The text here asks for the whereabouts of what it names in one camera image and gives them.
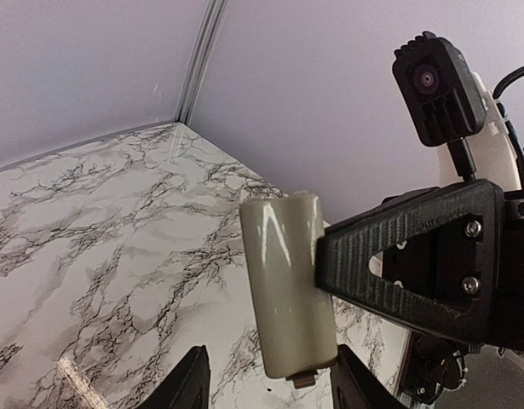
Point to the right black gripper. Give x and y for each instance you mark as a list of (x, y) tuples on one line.
[(447, 261)]

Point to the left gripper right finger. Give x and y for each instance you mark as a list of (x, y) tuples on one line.
[(353, 386)]

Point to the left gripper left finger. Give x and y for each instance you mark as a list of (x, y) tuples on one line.
[(186, 386)]

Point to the grey battery cover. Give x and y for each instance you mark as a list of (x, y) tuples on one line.
[(294, 318)]

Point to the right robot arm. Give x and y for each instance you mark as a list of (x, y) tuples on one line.
[(434, 364)]

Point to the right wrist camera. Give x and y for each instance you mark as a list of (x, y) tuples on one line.
[(453, 110)]

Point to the right aluminium frame post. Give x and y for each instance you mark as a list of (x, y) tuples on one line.
[(204, 45)]

